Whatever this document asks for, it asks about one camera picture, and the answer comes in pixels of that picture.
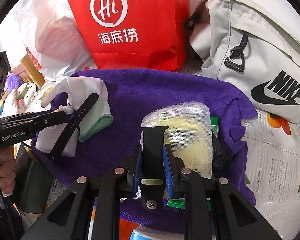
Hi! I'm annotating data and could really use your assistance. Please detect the black watch strap with stud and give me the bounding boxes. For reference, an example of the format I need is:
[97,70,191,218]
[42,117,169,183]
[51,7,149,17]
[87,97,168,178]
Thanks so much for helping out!
[139,125,170,212]

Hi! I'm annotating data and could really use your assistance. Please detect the purple plush toy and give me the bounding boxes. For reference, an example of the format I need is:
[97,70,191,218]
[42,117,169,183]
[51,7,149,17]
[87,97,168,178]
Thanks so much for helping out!
[5,73,22,92]

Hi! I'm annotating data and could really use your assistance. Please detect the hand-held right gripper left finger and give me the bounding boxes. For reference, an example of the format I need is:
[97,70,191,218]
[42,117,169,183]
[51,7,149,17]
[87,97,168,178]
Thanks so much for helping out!
[20,144,143,240]

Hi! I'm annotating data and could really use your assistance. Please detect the blue tissue box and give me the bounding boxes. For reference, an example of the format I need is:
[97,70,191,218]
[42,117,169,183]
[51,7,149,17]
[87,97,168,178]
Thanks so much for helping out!
[130,226,188,240]

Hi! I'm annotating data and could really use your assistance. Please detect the person's left hand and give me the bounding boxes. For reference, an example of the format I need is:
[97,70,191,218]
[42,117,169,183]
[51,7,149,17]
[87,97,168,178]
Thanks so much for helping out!
[0,145,17,198]

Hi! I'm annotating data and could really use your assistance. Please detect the wooden chair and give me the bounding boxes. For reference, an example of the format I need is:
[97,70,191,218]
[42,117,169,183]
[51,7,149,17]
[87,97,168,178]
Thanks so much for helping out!
[14,52,46,85]

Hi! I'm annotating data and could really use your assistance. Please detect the red paper bag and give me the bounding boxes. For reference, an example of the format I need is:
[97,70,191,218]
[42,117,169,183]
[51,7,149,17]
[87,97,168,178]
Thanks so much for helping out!
[62,0,190,72]

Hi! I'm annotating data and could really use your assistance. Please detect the white plastic shopping bag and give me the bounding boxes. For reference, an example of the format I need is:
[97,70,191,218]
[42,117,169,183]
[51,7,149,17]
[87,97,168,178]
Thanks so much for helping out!
[14,0,99,82]

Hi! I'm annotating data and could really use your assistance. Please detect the white glove with green cuff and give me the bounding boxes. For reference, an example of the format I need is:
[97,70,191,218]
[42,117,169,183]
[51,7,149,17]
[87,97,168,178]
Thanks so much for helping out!
[37,76,114,158]

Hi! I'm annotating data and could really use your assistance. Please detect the yellow pouch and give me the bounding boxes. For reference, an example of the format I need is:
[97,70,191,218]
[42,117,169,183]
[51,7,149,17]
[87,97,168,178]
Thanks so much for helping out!
[162,116,232,179]

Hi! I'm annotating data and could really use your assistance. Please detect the purple towel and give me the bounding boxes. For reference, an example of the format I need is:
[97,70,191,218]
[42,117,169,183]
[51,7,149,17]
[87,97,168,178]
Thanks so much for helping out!
[31,68,258,234]

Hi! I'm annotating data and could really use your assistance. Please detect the white plush toy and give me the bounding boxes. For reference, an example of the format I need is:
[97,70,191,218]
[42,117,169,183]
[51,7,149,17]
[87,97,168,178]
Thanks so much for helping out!
[14,82,38,114]

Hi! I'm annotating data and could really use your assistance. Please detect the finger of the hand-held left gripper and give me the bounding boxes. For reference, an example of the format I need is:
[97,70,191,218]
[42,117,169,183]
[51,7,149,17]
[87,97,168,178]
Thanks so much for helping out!
[0,110,69,125]
[0,119,66,136]

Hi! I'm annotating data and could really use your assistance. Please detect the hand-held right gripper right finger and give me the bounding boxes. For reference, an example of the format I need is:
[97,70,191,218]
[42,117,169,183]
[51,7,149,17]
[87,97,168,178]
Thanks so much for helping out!
[163,144,283,240]

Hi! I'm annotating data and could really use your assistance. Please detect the black cable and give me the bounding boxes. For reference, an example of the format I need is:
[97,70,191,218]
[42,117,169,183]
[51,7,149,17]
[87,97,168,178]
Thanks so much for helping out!
[0,166,17,240]

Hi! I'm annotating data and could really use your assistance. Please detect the black watch strap with holes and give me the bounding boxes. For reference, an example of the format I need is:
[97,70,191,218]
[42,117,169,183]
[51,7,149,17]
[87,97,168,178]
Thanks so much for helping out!
[49,93,100,159]

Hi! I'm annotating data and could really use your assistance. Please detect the beige fabric bag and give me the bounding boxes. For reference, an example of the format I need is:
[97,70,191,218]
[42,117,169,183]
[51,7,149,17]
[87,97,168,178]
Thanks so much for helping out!
[184,0,300,124]

